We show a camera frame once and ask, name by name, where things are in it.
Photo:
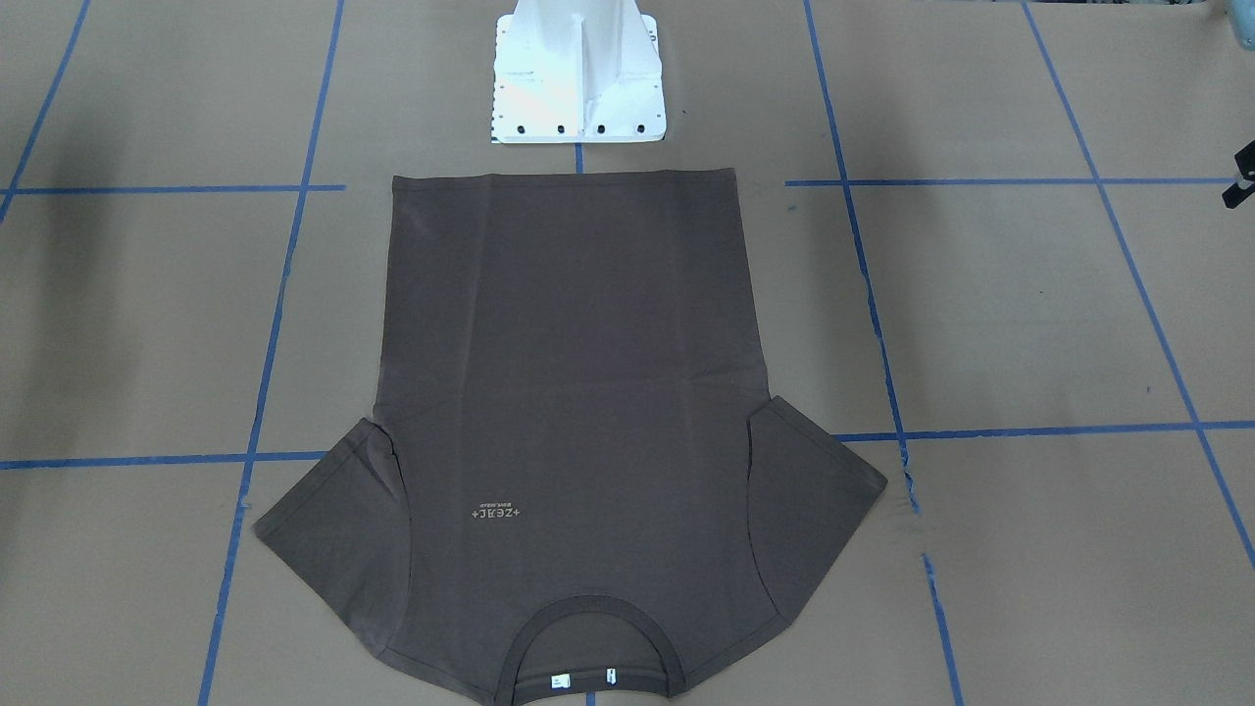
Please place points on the brown t-shirt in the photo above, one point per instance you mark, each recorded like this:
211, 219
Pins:
575, 477

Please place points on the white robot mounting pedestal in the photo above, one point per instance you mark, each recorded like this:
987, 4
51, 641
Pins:
569, 72

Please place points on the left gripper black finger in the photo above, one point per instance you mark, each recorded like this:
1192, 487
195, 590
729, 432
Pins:
1243, 186

